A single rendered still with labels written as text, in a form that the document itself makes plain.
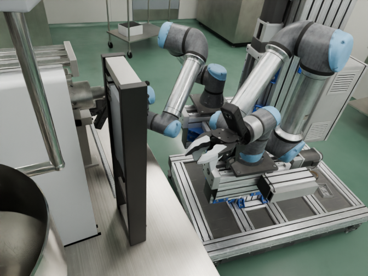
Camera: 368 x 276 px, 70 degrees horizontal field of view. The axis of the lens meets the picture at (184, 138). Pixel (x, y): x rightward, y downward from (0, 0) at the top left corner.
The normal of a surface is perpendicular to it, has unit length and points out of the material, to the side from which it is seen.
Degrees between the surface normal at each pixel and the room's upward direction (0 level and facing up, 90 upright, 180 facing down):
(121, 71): 0
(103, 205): 0
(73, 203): 90
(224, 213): 0
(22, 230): 73
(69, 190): 90
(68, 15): 90
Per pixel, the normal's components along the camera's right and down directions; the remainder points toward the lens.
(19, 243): -0.06, 0.36
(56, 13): 0.44, 0.60
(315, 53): -0.74, 0.37
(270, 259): 0.10, -0.77
